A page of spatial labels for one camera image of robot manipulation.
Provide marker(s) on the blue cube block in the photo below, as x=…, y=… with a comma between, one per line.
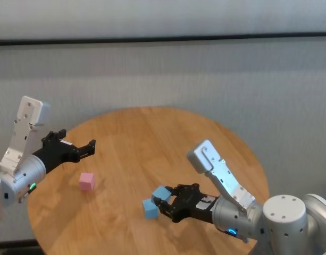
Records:
x=161, y=194
x=149, y=211

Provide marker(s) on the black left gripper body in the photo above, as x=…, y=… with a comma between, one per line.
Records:
x=55, y=154

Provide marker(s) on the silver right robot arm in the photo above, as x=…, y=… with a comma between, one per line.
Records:
x=282, y=215

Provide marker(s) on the black horizontal wall rail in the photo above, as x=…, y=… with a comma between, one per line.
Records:
x=162, y=39

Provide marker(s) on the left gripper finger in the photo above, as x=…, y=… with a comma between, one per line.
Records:
x=57, y=135
x=87, y=150

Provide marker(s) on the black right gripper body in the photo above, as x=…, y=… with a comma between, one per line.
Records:
x=189, y=204

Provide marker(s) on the pink cube block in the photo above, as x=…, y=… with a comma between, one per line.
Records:
x=86, y=182

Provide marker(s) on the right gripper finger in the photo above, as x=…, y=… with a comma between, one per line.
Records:
x=174, y=191
x=165, y=207

